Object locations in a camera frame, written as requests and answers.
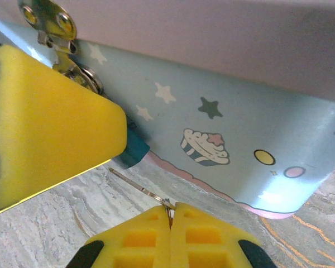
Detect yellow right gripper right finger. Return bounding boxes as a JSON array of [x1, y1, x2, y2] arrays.
[[170, 202, 277, 268]]

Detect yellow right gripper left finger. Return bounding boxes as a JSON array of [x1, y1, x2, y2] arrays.
[[65, 205, 171, 268]]

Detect silver metal hasp latch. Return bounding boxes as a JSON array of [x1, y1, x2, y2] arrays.
[[17, 0, 106, 98]]

